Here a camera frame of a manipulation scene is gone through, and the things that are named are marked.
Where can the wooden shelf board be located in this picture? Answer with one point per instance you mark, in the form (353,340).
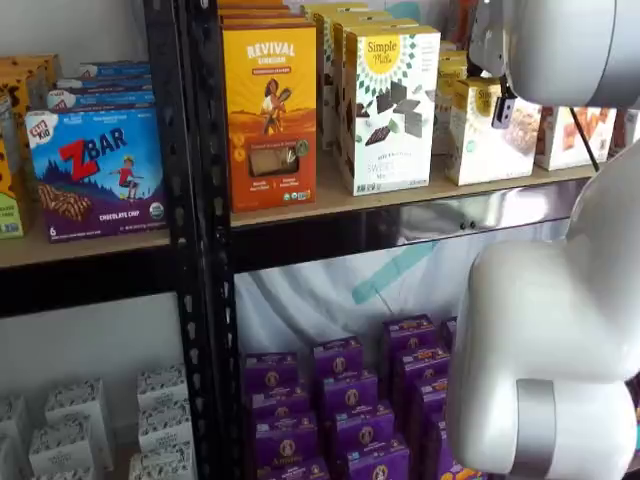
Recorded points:
(380,195)
(75,247)

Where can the tall Simple Mills cookie box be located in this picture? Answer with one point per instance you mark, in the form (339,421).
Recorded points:
(322,75)
(330,7)
(392,115)
(338,75)

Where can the purple Annie's box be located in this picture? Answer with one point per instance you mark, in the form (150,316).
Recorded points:
(350,395)
(286,442)
(292,471)
(449,332)
(436,450)
(411,335)
(431,400)
(422,370)
(270,372)
(377,462)
(280,406)
(364,430)
(339,357)

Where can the yellow brown cookie box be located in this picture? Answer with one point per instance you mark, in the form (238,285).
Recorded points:
(25,75)

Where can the white patterned small box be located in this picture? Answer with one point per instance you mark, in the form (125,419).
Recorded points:
(60,452)
(10,440)
(77,410)
(161,387)
(165,425)
(162,462)

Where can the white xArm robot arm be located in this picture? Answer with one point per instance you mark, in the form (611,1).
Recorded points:
(540,325)

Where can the orange Revival cracker box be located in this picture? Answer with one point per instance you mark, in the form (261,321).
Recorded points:
(250,2)
(255,11)
(270,120)
(260,20)

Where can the yellow green snack box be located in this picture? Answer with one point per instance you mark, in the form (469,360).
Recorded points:
(7,200)

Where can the orange white crackers box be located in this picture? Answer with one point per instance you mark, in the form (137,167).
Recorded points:
(560,145)
(627,130)

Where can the black metal shelving unit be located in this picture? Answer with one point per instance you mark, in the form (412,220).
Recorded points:
(212,200)
(167,150)

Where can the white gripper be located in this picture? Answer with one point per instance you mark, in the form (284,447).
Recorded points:
(487,35)

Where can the blue purple ZBar box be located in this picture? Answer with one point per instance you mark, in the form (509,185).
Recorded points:
(107,83)
(95,175)
(105,99)
(117,68)

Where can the teal tape strip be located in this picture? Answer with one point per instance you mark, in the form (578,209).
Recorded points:
(395,272)

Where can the white plastic sheet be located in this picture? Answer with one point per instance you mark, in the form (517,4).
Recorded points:
(310,295)

